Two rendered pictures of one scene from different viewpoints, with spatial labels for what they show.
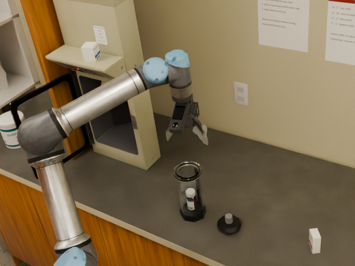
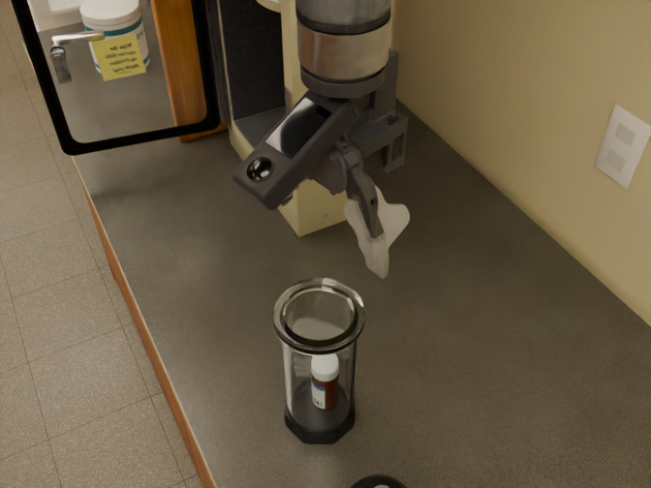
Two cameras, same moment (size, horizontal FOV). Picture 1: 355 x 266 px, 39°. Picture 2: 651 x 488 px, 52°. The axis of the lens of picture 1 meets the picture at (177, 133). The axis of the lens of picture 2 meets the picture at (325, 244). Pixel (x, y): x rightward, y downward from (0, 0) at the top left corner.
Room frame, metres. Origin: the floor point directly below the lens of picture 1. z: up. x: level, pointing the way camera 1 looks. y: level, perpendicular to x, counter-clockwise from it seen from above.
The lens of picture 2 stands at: (1.00, -0.22, 1.77)
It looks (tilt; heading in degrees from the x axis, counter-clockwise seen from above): 45 degrees down; 23
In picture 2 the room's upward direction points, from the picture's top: straight up
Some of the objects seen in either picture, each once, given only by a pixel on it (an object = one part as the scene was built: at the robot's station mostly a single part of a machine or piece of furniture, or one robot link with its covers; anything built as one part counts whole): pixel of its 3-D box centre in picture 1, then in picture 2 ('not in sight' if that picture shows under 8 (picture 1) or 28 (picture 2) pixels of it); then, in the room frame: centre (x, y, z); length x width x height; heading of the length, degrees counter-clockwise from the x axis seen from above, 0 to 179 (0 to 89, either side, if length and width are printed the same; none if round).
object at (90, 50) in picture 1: (91, 51); not in sight; (1.79, 0.28, 1.54); 0.05 x 0.05 x 0.06; 70
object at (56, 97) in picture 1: (53, 126); (123, 48); (1.85, 0.53, 1.19); 0.30 x 0.01 x 0.40; 132
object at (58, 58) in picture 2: not in sight; (61, 66); (1.76, 0.60, 1.18); 0.02 x 0.02 x 0.06; 42
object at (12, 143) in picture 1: (13, 129); not in sight; (2.15, 0.81, 1.02); 0.13 x 0.13 x 0.15
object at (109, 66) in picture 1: (86, 67); not in sight; (1.82, 0.32, 1.46); 0.32 x 0.11 x 0.10; 51
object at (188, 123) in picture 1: (184, 107); (347, 119); (1.48, -0.04, 1.43); 0.09 x 0.08 x 0.12; 157
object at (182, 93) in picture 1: (180, 88); (340, 38); (1.47, -0.03, 1.51); 0.08 x 0.08 x 0.05
